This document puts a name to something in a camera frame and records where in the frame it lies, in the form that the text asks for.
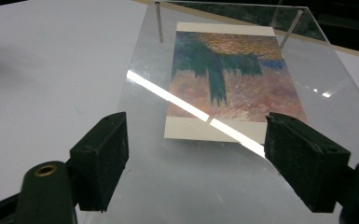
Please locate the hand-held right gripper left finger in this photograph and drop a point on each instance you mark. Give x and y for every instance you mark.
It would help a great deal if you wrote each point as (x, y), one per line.
(101, 161)

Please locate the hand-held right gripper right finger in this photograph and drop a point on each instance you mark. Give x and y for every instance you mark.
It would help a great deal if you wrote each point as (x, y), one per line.
(307, 165)

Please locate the clear acrylic frame with posts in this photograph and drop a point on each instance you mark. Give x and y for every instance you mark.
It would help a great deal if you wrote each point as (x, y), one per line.
(143, 77)

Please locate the painting print card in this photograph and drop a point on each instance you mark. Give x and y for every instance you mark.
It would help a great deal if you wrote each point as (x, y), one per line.
(230, 93)

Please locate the white board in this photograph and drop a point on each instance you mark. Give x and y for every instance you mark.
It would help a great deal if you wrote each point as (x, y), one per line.
(43, 62)

